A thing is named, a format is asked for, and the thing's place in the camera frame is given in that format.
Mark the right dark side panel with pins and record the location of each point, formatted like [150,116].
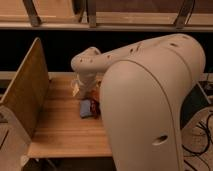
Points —
[193,103]

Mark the red small object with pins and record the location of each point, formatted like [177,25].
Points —
[95,103]

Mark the translucent plastic cup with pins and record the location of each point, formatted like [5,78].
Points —
[75,88]

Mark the left wooden side panel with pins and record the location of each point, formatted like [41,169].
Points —
[23,99]

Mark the wooden shelf with brackets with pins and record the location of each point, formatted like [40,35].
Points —
[110,15]

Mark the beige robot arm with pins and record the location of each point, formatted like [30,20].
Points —
[141,95]

